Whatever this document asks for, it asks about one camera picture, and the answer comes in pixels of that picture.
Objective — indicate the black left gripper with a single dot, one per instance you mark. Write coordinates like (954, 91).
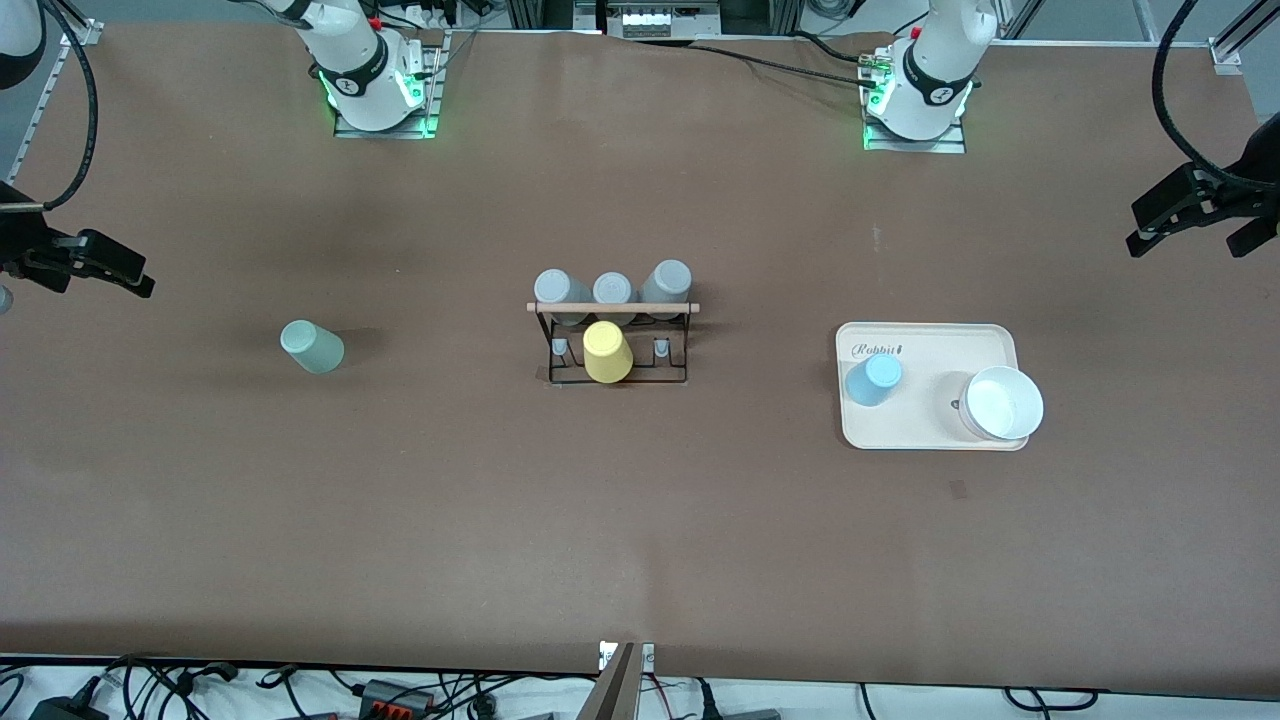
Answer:
(1252, 188)

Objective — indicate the silver mount bracket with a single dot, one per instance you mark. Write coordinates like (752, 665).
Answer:
(648, 656)

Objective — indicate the cream plastic tray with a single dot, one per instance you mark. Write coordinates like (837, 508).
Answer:
(915, 420)

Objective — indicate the grey cup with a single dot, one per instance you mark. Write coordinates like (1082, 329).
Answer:
(665, 285)
(612, 290)
(560, 292)

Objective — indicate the pale green cup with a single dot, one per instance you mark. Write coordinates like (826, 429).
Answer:
(315, 350)

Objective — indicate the brown camera mount post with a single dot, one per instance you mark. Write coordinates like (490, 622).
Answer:
(612, 695)

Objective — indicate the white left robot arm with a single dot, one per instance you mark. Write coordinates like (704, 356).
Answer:
(930, 70)

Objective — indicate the black plug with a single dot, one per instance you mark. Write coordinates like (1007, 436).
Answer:
(218, 670)
(705, 700)

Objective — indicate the aluminium frame rail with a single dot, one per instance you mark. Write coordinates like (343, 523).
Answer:
(1228, 52)
(88, 32)

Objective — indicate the light blue cup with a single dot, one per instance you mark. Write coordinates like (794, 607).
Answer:
(872, 382)

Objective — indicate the white grilled equipment box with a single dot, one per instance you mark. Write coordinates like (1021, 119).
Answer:
(650, 18)

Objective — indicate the white bowl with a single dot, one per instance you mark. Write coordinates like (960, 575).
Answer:
(1003, 403)

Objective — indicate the power strip with orange switches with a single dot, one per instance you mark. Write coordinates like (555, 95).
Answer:
(395, 700)

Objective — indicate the yellow cup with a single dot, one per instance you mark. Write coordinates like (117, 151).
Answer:
(607, 355)

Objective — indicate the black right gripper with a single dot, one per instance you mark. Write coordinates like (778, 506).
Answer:
(22, 243)

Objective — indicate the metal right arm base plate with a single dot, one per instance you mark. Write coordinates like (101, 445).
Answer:
(430, 100)

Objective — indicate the black power adapter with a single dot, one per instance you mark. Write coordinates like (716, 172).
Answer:
(70, 710)

